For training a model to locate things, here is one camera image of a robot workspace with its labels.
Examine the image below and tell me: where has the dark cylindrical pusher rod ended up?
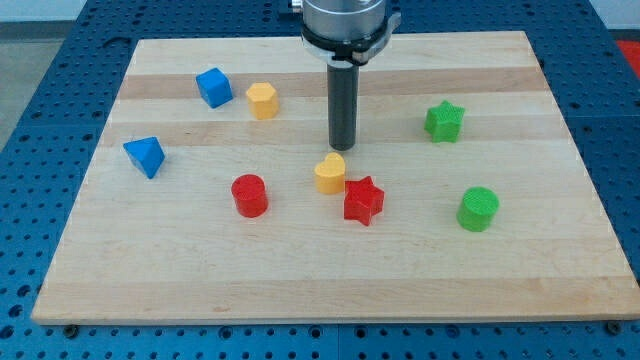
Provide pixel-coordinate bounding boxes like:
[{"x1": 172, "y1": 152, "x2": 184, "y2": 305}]
[{"x1": 327, "y1": 65, "x2": 359, "y2": 151}]

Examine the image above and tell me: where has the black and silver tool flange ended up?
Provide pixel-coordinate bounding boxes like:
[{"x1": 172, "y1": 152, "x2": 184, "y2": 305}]
[{"x1": 301, "y1": 12, "x2": 401, "y2": 67}]

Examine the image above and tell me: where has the yellow heart block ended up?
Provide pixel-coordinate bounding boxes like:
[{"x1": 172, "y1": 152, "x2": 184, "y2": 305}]
[{"x1": 314, "y1": 152, "x2": 346, "y2": 195}]

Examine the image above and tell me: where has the green star block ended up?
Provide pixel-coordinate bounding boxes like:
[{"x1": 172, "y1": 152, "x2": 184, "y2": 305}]
[{"x1": 424, "y1": 100, "x2": 465, "y2": 143}]

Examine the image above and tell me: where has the red star block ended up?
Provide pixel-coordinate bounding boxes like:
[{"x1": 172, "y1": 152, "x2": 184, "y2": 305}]
[{"x1": 343, "y1": 176, "x2": 385, "y2": 226}]

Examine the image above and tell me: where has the yellow hexagon block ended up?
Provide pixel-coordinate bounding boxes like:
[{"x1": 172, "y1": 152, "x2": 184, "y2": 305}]
[{"x1": 246, "y1": 82, "x2": 279, "y2": 120}]

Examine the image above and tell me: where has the blue cube block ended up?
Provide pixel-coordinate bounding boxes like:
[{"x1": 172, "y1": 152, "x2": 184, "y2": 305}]
[{"x1": 196, "y1": 68, "x2": 233, "y2": 109}]

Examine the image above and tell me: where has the red cylinder block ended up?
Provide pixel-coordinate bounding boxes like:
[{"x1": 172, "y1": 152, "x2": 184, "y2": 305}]
[{"x1": 231, "y1": 174, "x2": 269, "y2": 218}]

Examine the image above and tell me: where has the wooden board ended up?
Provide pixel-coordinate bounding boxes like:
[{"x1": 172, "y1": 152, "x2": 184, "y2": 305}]
[{"x1": 32, "y1": 31, "x2": 639, "y2": 325}]

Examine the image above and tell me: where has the green cylinder block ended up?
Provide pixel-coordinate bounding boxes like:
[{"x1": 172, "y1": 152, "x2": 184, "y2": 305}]
[{"x1": 456, "y1": 186, "x2": 500, "y2": 232}]

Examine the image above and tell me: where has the blue triangle block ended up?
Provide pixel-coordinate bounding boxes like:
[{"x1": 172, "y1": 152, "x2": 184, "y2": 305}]
[{"x1": 123, "y1": 137, "x2": 165, "y2": 179}]

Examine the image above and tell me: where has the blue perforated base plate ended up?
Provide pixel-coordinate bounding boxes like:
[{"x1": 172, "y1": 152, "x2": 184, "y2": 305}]
[{"x1": 1, "y1": 0, "x2": 639, "y2": 359}]

